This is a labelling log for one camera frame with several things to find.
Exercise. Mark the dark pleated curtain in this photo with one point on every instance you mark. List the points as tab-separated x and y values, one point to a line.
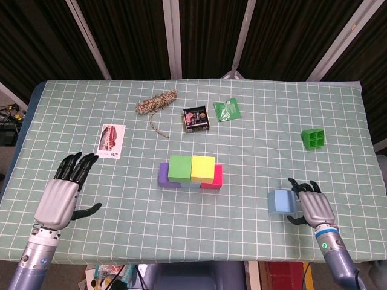
136	36

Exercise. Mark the purple foam cube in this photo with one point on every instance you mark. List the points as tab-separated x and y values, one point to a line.
163	175

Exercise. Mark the green foam cube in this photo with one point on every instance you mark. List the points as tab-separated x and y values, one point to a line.
180	168

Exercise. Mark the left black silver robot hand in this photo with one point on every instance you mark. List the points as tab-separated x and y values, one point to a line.
56	205

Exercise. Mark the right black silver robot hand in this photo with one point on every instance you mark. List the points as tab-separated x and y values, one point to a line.
316	208

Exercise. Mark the white table leg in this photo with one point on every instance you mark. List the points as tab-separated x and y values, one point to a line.
254	276

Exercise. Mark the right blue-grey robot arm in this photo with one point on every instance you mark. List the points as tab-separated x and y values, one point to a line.
338	259

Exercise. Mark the red box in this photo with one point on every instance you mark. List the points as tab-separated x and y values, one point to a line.
285	276

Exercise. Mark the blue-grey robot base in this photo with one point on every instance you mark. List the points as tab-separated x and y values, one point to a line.
196	276

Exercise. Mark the white postcard with red picture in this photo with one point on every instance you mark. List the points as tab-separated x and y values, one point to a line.
110	141

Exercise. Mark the green plastic grid tray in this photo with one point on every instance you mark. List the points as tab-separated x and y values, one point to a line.
314	139

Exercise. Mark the green checkered tablecloth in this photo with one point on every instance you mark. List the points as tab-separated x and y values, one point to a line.
193	235

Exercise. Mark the light blue foam cube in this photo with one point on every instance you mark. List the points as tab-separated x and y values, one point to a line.
190	185
282	202

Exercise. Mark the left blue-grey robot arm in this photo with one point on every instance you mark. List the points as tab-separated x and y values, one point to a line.
31	262

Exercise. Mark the green foil packet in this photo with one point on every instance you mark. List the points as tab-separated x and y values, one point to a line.
227	110

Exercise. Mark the small black box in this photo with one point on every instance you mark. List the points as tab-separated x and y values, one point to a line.
196	118

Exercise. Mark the pink foam cube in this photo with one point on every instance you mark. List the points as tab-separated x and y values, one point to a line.
217	178

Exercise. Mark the yellow foam cube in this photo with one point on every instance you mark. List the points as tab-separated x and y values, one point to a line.
202	167

